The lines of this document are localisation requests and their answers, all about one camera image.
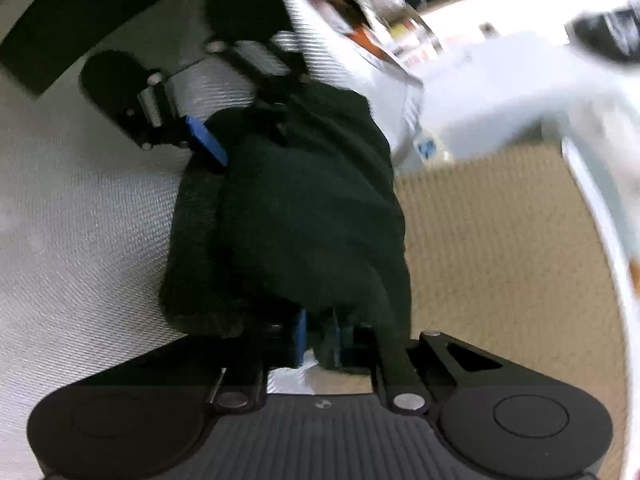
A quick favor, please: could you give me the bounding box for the blue patterned pale cloth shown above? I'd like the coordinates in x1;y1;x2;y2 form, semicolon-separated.
412;130;453;166

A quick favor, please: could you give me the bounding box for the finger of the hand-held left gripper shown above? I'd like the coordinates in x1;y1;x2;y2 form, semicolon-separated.
117;72;229;167
204;35;313;111

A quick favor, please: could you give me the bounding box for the cluttered shelf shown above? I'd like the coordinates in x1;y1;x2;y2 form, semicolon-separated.
295;0;451;73

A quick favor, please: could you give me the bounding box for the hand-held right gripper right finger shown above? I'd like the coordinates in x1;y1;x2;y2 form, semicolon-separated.
322;317;503;415

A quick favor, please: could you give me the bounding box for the woven tan mattress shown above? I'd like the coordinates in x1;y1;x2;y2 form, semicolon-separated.
310;135;640;480

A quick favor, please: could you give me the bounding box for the black blurred object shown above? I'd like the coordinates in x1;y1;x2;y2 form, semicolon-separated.
565;4;640;67

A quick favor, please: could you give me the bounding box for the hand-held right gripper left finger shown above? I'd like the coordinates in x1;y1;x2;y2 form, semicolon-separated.
207;309;308;411

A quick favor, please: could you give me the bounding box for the dark cloth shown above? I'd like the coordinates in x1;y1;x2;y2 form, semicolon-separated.
0;0;197;96

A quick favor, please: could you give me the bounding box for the black white printed t-shirt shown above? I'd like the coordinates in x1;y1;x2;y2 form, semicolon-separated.
159;80;415;376

